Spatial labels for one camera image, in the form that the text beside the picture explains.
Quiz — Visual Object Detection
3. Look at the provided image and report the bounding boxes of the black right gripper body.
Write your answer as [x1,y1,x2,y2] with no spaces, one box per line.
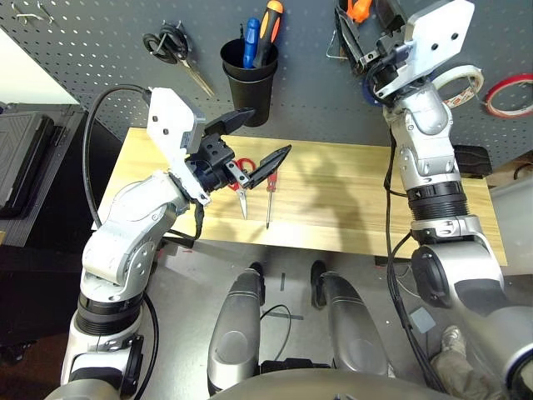
[357,34,418,102]

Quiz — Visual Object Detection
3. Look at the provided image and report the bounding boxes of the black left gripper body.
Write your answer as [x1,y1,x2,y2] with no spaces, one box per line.
[184,134,252,193]

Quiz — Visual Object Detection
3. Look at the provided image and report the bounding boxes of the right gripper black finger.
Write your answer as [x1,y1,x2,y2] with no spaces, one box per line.
[374,0,410,35]
[334,4,368,70]

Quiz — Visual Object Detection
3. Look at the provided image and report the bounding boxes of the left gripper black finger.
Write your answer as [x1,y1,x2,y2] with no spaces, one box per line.
[247,144,293,189]
[203,107,257,137]

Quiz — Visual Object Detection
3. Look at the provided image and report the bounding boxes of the orange and black pliers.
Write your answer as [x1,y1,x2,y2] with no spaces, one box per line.
[346,0,373,23]

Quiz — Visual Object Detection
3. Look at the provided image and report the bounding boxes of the red handled screwdriver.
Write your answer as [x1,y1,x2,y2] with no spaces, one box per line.
[264,167,280,230]

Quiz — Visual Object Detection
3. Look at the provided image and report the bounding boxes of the red handled scissors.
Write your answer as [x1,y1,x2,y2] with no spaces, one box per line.
[227,157,257,221]

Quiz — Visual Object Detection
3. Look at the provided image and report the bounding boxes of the red tape roll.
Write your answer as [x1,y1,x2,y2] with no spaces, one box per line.
[483,72,533,119]

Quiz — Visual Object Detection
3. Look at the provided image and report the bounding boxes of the grey perforated pegboard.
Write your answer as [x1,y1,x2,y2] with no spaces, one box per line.
[0,0,533,168]

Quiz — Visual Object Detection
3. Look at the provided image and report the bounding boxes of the blue tape roll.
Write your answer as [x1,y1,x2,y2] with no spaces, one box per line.
[361,76,385,106]

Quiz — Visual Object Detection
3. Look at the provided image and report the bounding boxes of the black plastic cup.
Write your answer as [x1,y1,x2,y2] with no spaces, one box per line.
[219,37,280,128]

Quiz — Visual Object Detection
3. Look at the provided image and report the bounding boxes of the white tape roll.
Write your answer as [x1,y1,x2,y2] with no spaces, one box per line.
[431,63,486,110]

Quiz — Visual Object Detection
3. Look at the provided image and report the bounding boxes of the orange and black screwdriver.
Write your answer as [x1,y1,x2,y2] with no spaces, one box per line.
[252,0,285,68]

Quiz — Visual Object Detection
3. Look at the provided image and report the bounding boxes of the black plastic tool case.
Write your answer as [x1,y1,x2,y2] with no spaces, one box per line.
[452,143,494,180]

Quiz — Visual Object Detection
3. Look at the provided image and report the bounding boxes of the silver left robot leg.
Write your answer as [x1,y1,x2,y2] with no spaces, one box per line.
[206,262,267,395]

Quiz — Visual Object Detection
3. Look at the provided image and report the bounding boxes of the silver robot leg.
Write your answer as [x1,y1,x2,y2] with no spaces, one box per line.
[206,262,267,395]
[309,259,391,377]

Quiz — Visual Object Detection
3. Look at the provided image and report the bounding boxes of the silver right robot leg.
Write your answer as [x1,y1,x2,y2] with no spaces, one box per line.
[309,259,391,377]

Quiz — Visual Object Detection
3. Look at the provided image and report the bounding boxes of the black ribbed equipment case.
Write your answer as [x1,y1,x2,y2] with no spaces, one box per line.
[0,101,85,252]

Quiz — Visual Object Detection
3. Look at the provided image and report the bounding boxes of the grey foot pedal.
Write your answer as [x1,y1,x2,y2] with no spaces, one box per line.
[408,307,436,334]

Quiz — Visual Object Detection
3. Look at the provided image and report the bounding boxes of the metal peg hook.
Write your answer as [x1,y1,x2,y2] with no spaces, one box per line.
[9,1,56,24]

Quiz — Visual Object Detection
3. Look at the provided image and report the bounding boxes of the grey robot torso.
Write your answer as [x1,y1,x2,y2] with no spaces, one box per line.
[43,367,456,400]

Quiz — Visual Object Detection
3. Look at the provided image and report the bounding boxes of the white sneaker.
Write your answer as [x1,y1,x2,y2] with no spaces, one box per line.
[441,325,468,360]

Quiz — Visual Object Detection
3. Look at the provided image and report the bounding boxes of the khaki trouser leg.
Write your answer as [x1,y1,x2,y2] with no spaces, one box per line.
[430,348,501,400]

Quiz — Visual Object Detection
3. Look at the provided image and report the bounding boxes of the bent wire pliers holder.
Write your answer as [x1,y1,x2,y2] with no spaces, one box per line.
[326,30,349,61]

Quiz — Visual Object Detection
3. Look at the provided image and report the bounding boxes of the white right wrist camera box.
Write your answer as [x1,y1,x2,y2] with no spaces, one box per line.
[401,0,476,81]

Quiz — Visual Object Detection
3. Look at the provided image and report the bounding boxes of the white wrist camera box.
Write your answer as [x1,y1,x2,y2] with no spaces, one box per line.
[401,0,476,81]
[146,87,212,206]

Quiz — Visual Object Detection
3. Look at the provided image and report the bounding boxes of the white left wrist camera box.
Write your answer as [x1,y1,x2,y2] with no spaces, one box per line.
[146,87,212,206]

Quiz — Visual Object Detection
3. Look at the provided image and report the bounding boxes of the blue handled screwdriver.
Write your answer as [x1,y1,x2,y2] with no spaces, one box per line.
[242,17,262,69]

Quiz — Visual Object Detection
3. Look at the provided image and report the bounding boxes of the black handled scissors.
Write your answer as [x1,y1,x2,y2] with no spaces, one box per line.
[142,21,216,98]

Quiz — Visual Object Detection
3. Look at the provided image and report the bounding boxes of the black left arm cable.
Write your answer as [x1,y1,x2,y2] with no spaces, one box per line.
[82,83,152,231]

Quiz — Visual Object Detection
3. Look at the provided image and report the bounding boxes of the thin black floor cable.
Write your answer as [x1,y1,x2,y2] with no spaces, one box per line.
[259,303,293,364]

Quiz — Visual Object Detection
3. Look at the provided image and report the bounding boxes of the white floor cables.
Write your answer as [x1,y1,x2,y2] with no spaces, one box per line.
[394,265,422,300]

